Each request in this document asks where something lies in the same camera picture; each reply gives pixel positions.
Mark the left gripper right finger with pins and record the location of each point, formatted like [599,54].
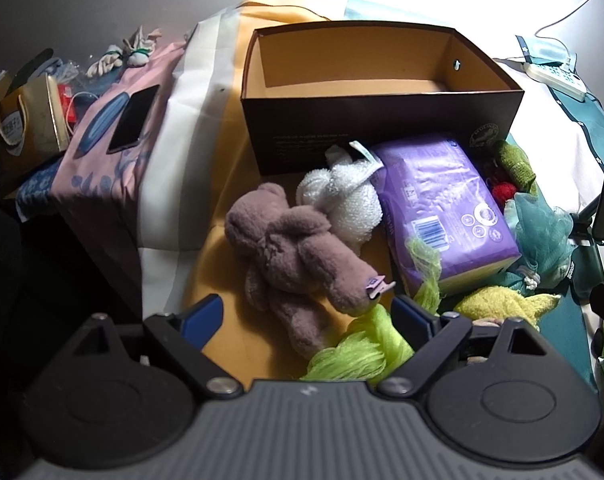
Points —
[434,340]

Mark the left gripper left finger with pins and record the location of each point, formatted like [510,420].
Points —
[175,342]

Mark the brown plush teddy bear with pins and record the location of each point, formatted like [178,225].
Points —
[292,256]

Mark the teal mesh bath sponge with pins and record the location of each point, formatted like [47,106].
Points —
[542,237]

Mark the red soft ball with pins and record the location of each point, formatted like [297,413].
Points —
[502,192]

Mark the lime green mesh sponge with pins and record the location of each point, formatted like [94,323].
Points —
[371,348]

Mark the yellow towel toy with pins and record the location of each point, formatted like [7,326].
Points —
[499,302]

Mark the purple tissue pack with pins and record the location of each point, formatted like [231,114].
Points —
[429,190]

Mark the pink patterned pillow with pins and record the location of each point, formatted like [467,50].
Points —
[98,192]

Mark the white fluffy plush toy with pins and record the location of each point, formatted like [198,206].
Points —
[344,193]

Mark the dark green rolled towel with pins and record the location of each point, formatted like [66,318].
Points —
[516,164]

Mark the black smartphone on pillow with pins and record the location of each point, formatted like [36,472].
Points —
[132,120]

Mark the yellow paper bag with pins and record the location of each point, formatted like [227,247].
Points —
[32,124]

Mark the black cardboard shoe box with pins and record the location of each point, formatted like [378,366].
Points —
[309,86]

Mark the white power strip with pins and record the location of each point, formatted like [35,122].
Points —
[557,79]

